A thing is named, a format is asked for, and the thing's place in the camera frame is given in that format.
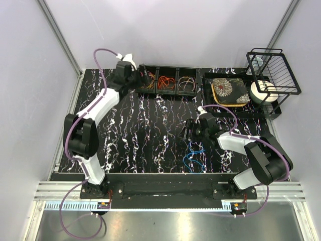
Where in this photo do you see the pale blue cup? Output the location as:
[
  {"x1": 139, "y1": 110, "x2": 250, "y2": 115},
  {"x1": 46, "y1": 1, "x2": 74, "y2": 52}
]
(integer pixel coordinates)
[{"x1": 246, "y1": 55, "x2": 264, "y2": 75}]

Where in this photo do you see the black tray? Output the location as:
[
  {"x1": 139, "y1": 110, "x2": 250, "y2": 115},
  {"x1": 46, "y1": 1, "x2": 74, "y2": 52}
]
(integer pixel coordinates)
[{"x1": 202, "y1": 72, "x2": 270, "y2": 116}]

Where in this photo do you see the aluminium ruler rail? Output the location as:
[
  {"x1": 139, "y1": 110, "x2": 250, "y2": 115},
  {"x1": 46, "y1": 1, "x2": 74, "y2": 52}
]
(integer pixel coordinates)
[{"x1": 44, "y1": 201, "x2": 242, "y2": 212}]

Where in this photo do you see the orange cable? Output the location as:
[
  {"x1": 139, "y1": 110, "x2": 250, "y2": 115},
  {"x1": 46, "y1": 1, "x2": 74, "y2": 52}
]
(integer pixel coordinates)
[{"x1": 158, "y1": 76, "x2": 176, "y2": 91}]

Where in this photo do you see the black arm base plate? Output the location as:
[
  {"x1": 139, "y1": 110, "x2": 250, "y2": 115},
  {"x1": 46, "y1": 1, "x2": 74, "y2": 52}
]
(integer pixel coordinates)
[{"x1": 80, "y1": 173, "x2": 257, "y2": 211}]

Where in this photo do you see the blue cable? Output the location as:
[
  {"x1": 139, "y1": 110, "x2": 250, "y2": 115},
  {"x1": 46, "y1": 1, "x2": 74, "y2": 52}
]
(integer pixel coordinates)
[{"x1": 183, "y1": 140, "x2": 207, "y2": 174}]

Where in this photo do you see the black wire dish rack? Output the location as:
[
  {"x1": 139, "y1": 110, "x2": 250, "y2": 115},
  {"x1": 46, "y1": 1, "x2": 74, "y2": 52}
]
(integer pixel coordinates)
[{"x1": 246, "y1": 48, "x2": 301, "y2": 119}]

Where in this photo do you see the white ceramic bowl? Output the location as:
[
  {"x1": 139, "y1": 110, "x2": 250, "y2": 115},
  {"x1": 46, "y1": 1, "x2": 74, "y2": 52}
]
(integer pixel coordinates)
[{"x1": 250, "y1": 80, "x2": 279, "y2": 104}]

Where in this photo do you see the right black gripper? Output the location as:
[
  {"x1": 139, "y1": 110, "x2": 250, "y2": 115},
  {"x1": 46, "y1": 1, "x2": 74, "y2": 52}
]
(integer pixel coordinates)
[{"x1": 178, "y1": 119, "x2": 209, "y2": 143}]

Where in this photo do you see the white cable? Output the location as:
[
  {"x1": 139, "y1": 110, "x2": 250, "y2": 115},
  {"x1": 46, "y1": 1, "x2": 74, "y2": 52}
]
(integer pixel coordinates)
[{"x1": 179, "y1": 77, "x2": 198, "y2": 92}]

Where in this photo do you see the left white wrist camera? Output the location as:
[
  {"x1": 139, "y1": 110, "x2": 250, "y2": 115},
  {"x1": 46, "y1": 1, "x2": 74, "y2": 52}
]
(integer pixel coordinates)
[{"x1": 116, "y1": 53, "x2": 137, "y2": 70}]

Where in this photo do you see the yellow cable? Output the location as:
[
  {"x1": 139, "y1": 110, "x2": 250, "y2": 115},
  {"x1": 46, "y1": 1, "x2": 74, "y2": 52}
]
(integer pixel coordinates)
[{"x1": 140, "y1": 77, "x2": 156, "y2": 90}]

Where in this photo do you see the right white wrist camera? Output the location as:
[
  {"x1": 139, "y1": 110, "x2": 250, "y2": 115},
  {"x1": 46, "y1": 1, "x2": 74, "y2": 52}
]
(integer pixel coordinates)
[{"x1": 197, "y1": 106, "x2": 213, "y2": 121}]

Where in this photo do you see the brown cable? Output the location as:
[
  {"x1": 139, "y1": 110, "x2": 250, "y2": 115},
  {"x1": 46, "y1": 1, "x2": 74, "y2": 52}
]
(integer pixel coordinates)
[{"x1": 179, "y1": 76, "x2": 198, "y2": 88}]

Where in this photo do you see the black three-compartment bin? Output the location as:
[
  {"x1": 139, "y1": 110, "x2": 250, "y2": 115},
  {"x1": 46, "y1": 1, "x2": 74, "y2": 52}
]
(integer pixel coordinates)
[{"x1": 135, "y1": 65, "x2": 200, "y2": 97}]

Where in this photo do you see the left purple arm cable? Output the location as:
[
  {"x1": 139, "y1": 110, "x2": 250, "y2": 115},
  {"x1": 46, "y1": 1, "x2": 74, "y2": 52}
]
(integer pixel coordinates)
[{"x1": 59, "y1": 48, "x2": 123, "y2": 238}]

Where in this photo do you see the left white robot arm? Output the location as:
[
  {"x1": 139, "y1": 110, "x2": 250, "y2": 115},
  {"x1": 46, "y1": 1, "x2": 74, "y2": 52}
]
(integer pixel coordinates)
[{"x1": 63, "y1": 61, "x2": 151, "y2": 199}]

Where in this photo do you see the pink cable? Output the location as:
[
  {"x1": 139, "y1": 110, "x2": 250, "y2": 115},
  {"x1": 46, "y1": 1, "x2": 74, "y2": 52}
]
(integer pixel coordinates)
[{"x1": 142, "y1": 71, "x2": 156, "y2": 87}]

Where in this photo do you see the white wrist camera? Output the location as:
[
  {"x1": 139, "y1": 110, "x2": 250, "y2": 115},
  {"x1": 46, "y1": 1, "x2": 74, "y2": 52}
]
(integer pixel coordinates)
[
  {"x1": 116, "y1": 53, "x2": 137, "y2": 70},
  {"x1": 197, "y1": 106, "x2": 213, "y2": 121}
]

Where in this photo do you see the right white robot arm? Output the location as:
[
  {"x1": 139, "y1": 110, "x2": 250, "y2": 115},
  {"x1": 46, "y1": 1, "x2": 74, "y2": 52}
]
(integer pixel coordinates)
[{"x1": 179, "y1": 113, "x2": 293, "y2": 199}]

